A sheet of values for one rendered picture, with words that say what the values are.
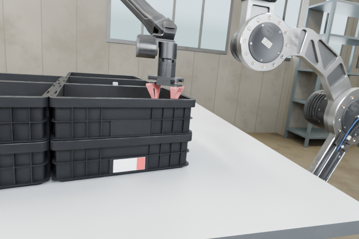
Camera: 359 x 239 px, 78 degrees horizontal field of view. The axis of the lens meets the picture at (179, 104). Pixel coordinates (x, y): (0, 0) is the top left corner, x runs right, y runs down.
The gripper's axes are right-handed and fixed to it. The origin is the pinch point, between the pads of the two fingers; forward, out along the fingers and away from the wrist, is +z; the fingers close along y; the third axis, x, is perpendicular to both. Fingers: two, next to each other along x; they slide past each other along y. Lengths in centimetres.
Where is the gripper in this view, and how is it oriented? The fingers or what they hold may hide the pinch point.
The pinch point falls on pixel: (163, 104)
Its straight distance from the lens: 71.9
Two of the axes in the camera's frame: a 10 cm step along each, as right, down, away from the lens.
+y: 9.2, 1.5, -3.7
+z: -0.9, 9.8, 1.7
